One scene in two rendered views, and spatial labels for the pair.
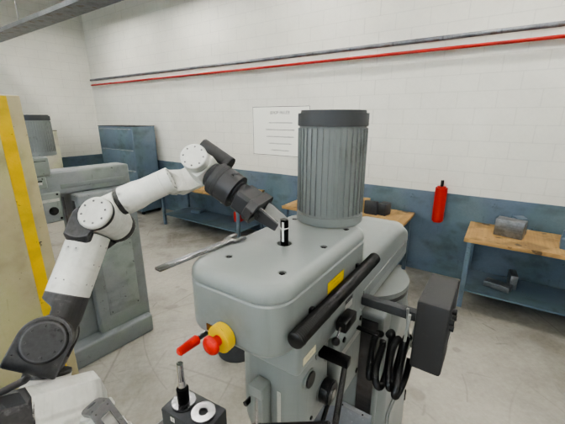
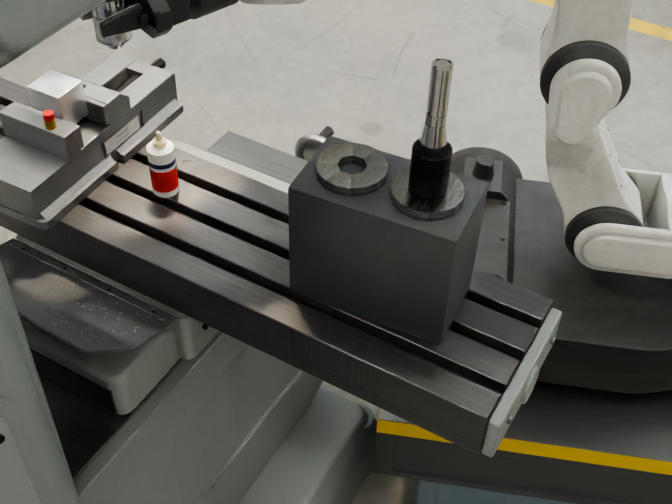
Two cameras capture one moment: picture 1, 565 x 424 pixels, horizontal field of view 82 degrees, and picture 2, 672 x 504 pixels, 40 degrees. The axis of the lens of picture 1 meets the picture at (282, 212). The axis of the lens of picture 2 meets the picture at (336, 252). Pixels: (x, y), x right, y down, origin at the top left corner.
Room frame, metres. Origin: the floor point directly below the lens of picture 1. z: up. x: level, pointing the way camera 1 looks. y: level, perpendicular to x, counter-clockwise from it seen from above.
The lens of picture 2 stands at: (1.83, 0.20, 1.85)
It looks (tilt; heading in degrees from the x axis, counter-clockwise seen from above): 44 degrees down; 175
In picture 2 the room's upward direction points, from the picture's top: 2 degrees clockwise
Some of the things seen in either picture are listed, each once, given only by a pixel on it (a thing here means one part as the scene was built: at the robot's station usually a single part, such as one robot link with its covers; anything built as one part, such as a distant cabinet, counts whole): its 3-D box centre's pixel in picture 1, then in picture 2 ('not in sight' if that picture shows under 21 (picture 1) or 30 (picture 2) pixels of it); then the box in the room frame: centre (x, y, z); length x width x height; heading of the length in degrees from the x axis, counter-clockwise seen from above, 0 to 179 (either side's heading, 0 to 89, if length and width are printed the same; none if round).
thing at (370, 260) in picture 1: (342, 289); not in sight; (0.70, -0.15, 1.79); 0.45 x 0.04 x 0.04; 146
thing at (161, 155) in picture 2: not in sight; (162, 161); (0.75, 0.03, 0.99); 0.04 x 0.04 x 0.11
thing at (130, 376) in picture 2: not in sight; (151, 256); (0.75, 0.00, 0.80); 0.50 x 0.35 x 0.12; 146
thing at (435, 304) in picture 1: (437, 321); not in sight; (0.81, -0.45, 1.62); 0.20 x 0.09 x 0.21; 146
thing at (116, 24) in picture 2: not in sight; (124, 23); (0.78, 0.01, 1.24); 0.06 x 0.02 x 0.03; 126
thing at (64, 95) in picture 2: not in sight; (58, 100); (0.68, -0.12, 1.05); 0.06 x 0.05 x 0.06; 58
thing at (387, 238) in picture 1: (355, 258); not in sight; (1.17, -0.28, 1.66); 0.80 x 0.23 x 0.20; 146
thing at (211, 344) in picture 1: (213, 343); not in sight; (0.54, 0.14, 1.76); 0.04 x 0.03 x 0.04; 56
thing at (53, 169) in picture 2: not in sight; (78, 123); (0.65, -0.10, 0.99); 0.35 x 0.15 x 0.11; 148
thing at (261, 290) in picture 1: (287, 269); not in sight; (0.77, -0.01, 1.81); 0.47 x 0.26 x 0.16; 146
